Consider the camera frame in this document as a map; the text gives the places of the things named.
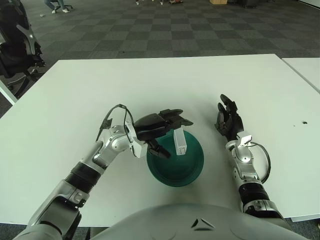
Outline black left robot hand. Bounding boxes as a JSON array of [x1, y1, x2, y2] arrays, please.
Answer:
[[134, 108, 195, 160]]

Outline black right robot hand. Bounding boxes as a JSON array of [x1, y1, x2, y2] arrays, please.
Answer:
[[213, 93, 245, 143]]

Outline white plug charger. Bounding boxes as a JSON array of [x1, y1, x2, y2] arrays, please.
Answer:
[[173, 127, 188, 156]]

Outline green round plate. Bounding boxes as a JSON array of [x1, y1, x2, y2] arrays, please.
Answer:
[[146, 129, 205, 188]]

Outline silver robot torso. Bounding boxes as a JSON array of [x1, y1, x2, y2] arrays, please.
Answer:
[[89, 202, 311, 240]]

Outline black background equipment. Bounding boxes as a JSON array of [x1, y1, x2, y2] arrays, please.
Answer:
[[237, 0, 258, 8]]

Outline white furniture legs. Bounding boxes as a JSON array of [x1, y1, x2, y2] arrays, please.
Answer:
[[134, 0, 165, 6]]

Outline black rolling chair base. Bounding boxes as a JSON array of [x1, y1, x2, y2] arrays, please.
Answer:
[[57, 0, 74, 11]]

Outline black silver office chair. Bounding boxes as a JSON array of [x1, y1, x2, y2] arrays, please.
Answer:
[[0, 0, 47, 98]]

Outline seated person in jeans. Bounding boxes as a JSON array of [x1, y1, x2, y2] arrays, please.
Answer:
[[43, 0, 70, 14]]

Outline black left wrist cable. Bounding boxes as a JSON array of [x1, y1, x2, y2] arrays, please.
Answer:
[[96, 103, 135, 146]]

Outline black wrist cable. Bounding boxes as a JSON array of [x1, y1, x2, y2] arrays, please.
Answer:
[[96, 103, 135, 146], [249, 141, 272, 185]]

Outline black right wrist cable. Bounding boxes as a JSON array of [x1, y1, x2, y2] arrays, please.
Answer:
[[249, 141, 272, 185]]

